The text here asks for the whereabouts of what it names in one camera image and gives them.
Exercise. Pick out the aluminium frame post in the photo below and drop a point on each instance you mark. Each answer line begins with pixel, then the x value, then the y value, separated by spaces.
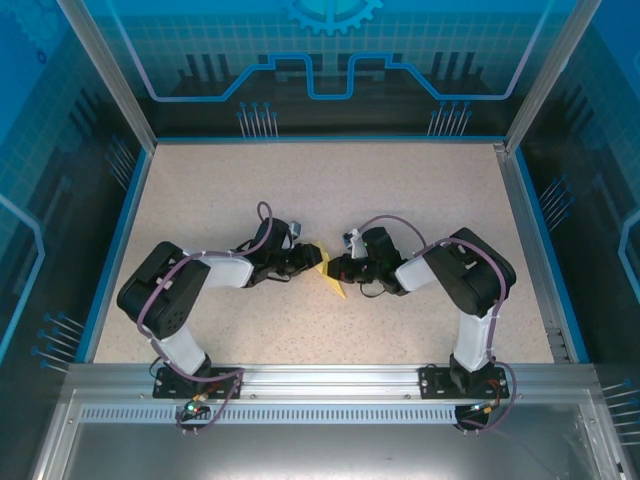
pixel 548 75
pixel 119 85

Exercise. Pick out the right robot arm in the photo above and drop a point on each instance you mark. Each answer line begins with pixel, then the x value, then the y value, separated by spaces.
pixel 475 275

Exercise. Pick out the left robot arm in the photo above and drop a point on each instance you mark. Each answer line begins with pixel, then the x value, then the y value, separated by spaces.
pixel 160 295

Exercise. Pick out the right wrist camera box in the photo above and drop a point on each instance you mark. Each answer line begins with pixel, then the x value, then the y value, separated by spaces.
pixel 356 245

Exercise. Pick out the yellow cloth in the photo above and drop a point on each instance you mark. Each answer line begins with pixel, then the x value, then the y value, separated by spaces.
pixel 336 287

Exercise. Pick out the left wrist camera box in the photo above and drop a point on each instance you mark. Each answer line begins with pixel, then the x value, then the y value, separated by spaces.
pixel 296 227

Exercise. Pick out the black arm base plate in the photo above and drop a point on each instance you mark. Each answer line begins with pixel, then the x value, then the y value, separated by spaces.
pixel 225 382
pixel 432 382

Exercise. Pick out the blue table border strip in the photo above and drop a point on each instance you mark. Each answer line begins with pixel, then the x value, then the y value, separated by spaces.
pixel 548 250
pixel 330 138
pixel 120 250

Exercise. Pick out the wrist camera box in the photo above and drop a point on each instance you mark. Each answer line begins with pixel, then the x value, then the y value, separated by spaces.
pixel 296 227
pixel 356 245

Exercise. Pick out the aluminium slotted rail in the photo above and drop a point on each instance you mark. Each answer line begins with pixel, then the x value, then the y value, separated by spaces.
pixel 520 200

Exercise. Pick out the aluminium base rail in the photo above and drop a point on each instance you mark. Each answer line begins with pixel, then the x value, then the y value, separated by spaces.
pixel 330 380

